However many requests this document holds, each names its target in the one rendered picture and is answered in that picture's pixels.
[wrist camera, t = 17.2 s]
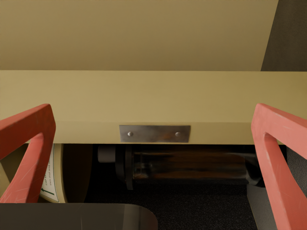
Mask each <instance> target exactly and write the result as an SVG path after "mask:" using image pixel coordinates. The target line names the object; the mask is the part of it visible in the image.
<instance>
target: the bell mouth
mask: <svg viewBox="0 0 307 230"><path fill-rule="evenodd" d="M92 155H93V144H78V143H53V146H52V150H51V154H50V159H49V162H48V166H47V169H46V173H45V177H44V180H43V183H42V188H41V191H40V194H39V197H41V198H43V199H45V200H47V201H49V202H51V203H84V201H85V198H86V195H87V191H88V187H89V183H90V176H91V168H92Z"/></svg>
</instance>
